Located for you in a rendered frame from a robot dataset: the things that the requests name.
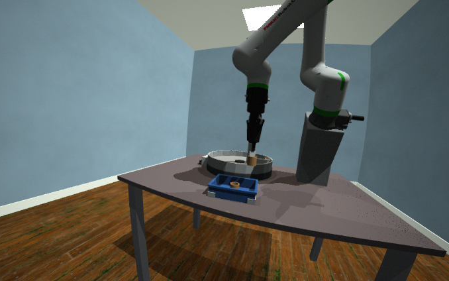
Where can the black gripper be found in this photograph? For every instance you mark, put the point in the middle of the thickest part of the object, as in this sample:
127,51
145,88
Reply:
253,134

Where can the blue open crate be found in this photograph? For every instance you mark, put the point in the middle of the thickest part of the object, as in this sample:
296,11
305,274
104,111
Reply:
218,188

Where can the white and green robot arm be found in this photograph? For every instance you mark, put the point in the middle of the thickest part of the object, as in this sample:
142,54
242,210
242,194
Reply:
330,85

